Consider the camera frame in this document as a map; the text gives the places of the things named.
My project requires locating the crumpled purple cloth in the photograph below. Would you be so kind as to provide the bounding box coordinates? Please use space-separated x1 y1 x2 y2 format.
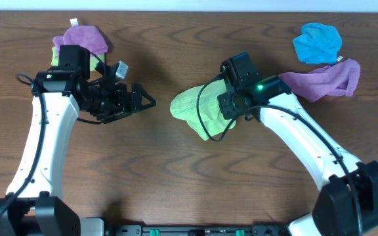
278 59 361 102

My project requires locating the folded purple cloth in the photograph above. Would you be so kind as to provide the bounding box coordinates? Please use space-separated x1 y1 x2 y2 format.
52 18 108 55

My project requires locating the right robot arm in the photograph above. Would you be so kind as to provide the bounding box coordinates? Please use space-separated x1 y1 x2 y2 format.
217 52 378 235

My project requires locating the folded green cloth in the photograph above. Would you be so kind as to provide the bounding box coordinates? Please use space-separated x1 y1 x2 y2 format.
51 47 105 71

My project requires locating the green cloth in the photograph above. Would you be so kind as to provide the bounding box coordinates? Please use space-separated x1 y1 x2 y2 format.
170 80 230 140
51 47 105 71

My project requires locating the crumpled blue cloth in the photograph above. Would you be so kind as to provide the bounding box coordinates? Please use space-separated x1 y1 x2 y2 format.
293 22 343 64

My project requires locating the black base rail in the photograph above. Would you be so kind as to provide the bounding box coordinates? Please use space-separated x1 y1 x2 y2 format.
104 224 291 236

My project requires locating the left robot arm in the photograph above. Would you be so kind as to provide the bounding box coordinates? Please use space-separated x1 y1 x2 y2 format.
0 45 156 235

